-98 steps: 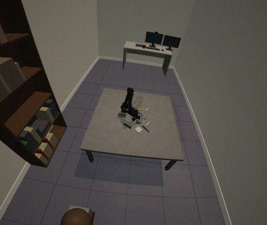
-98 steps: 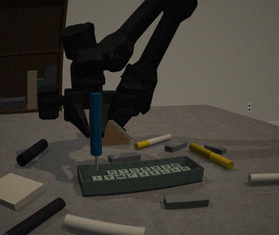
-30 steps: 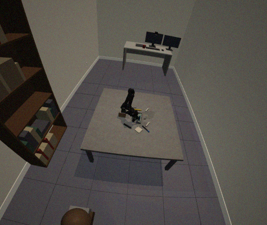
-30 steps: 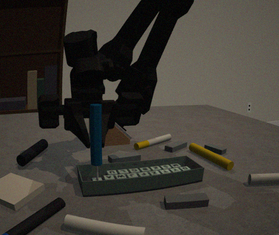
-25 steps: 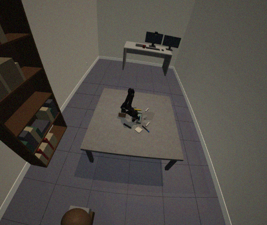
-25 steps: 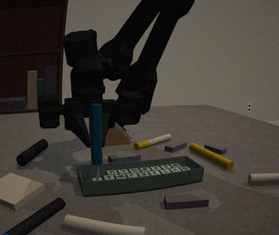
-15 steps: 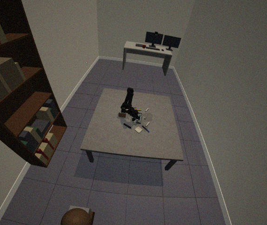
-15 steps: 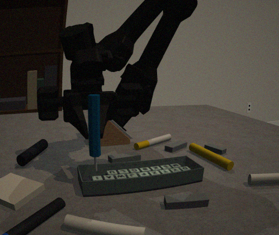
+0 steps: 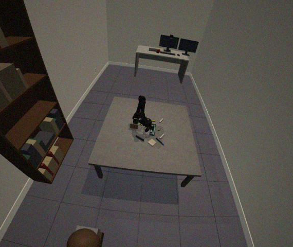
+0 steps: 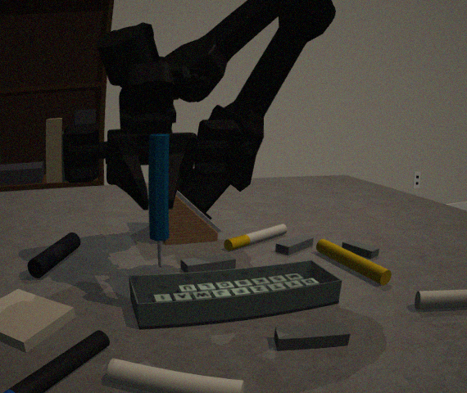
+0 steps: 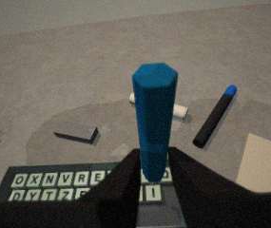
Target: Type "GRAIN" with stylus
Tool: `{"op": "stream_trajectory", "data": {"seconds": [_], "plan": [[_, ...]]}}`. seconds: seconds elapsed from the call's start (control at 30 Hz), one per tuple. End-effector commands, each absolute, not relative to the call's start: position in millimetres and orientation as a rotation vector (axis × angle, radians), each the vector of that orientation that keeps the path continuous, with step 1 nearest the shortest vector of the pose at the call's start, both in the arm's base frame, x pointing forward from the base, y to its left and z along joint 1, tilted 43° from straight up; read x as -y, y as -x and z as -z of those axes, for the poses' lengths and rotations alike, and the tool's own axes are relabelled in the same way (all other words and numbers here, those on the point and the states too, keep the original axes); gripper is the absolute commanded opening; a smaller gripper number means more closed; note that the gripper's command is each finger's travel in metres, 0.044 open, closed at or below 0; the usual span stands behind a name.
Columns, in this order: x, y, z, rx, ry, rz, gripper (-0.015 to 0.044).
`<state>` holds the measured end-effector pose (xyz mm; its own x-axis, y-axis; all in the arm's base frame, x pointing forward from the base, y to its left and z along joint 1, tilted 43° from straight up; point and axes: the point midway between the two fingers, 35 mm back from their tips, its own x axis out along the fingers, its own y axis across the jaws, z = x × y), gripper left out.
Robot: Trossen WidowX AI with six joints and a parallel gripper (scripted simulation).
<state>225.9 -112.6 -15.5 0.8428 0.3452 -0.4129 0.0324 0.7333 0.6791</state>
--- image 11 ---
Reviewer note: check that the blue hexagonal rod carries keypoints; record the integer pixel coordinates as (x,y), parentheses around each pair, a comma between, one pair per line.
(154,87)

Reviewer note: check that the beige flat square slab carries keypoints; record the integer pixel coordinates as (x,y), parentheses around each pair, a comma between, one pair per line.
(254,169)

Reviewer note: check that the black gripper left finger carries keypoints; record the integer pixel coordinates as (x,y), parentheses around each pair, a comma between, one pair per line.
(111,203)

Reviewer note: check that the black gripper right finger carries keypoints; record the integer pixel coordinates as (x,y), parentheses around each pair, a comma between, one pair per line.
(208,200)

